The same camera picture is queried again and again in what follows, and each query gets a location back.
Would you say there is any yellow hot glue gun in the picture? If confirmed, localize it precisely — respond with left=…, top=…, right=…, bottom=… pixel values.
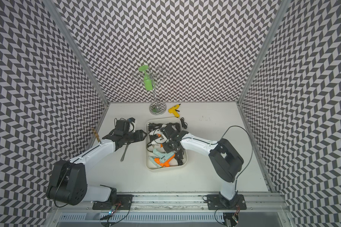
left=168, top=104, right=188, bottom=129

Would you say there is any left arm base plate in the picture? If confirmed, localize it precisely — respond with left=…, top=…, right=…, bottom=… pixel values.
left=92, top=194, right=134, bottom=211

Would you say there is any light blue hot glue gun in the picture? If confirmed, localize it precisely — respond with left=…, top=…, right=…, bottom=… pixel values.
left=149, top=156, right=161, bottom=168

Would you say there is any wooden stick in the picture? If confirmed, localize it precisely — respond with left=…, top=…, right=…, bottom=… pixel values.
left=92, top=127, right=101, bottom=143

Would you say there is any green spray bottle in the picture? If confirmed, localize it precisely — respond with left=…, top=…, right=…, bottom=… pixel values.
left=138, top=65, right=153, bottom=91

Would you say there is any metal knife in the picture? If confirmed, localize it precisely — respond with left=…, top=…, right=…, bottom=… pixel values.
left=120, top=144, right=130, bottom=162

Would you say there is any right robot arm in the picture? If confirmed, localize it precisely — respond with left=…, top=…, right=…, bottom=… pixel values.
left=160, top=126, right=244, bottom=201

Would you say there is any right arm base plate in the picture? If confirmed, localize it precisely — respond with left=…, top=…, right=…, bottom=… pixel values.
left=205, top=194, right=247, bottom=211

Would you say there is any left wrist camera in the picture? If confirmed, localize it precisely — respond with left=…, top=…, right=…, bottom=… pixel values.
left=127, top=117, right=135, bottom=126

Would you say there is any chrome hook stand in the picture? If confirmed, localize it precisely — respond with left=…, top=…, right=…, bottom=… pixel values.
left=132, top=66, right=169, bottom=115

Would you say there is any orange hot glue gun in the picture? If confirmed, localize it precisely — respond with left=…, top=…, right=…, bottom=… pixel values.
left=154, top=153, right=175, bottom=168

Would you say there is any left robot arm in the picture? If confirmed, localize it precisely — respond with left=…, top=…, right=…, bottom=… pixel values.
left=46, top=118, right=147, bottom=206

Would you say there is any aluminium front rail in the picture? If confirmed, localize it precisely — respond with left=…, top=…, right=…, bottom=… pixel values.
left=49, top=192, right=288, bottom=212

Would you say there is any cream plastic storage box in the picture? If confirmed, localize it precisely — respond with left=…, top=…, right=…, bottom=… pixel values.
left=145, top=117, right=188, bottom=172

